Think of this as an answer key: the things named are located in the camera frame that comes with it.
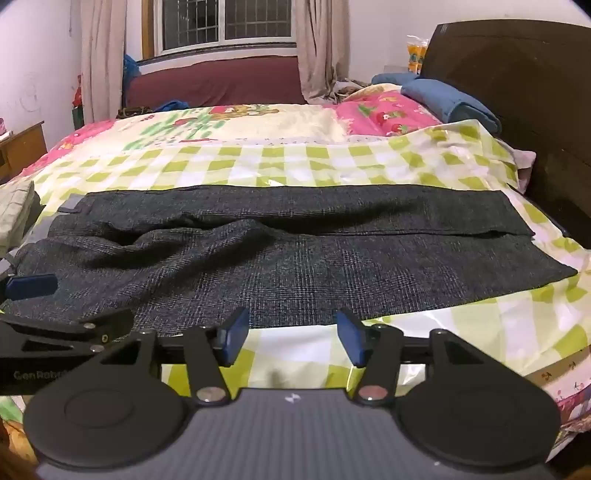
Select pink pillow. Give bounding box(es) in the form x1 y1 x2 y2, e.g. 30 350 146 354
510 148 537 195

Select blue garment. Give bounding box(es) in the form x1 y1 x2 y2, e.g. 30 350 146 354
122 54 141 95

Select dark wooden headboard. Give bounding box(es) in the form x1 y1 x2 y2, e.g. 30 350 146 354
420 19 591 250

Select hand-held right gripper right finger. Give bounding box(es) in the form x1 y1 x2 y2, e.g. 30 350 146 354
335 308 483 409

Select blue cloth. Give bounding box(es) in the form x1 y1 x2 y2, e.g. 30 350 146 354
150 98 191 112

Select dark grey checked pants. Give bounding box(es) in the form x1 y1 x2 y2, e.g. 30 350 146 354
4 185 579 329

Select wooden nightstand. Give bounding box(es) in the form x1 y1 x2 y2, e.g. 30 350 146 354
0 121 49 183

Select folded blue blanket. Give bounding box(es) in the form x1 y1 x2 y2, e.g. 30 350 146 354
372 71 503 136

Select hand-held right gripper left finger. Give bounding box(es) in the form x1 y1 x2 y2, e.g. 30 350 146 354
100 306 252 408

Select maroon sofa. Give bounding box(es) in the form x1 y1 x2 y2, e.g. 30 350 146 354
126 55 308 112

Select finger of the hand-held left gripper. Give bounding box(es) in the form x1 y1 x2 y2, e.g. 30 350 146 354
0 308 136 358
0 273 58 301

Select barred window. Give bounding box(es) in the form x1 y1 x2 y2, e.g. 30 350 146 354
152 0 298 54

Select orange snack bag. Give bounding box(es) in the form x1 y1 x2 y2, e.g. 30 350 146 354
406 34 432 75

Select folded beige checked cloth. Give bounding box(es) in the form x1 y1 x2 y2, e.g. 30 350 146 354
0 181 44 257

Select green checked plastic sheet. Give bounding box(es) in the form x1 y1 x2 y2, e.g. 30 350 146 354
9 119 591 402

